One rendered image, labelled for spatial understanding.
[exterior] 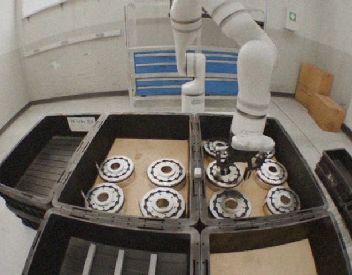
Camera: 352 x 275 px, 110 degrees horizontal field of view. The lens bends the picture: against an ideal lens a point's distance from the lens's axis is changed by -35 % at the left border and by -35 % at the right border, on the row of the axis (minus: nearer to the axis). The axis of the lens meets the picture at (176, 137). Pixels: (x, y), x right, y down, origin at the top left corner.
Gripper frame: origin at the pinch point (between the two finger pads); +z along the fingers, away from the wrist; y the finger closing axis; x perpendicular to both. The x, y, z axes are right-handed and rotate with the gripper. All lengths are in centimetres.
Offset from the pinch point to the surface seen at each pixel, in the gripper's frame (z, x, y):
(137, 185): 2.3, 4.7, 26.2
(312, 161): 85, -108, -128
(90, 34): -32, -248, 187
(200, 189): -7.7, 12.4, 9.9
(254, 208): 2.2, 9.6, -4.8
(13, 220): 15, 25, 76
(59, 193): -7.7, 18.9, 38.9
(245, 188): 2.3, 3.0, -3.0
